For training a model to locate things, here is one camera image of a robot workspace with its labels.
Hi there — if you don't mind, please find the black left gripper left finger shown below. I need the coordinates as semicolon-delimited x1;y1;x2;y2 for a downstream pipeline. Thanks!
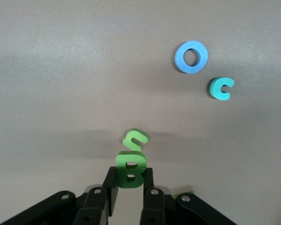
0;166;119;225

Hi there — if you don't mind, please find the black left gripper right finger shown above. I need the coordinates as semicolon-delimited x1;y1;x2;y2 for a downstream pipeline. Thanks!
140;166;237;225

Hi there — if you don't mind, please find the green foam letter B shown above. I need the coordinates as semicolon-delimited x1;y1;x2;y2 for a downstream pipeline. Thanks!
116;151;147;189

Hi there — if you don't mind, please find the green foam letter n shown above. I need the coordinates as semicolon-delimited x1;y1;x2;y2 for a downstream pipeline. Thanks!
122;128;148;152

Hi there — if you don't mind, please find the green foam letter M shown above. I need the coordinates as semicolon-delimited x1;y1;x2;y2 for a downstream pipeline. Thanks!
172;191;195;200

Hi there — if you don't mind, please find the teal foam letter c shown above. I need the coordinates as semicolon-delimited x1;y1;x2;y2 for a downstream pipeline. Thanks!
209;77;235;101

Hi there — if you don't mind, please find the brown table cover sheet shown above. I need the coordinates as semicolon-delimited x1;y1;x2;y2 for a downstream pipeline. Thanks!
0;0;281;225

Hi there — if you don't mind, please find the blue foam letter O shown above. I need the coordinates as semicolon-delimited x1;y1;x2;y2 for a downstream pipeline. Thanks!
175;41;209;74

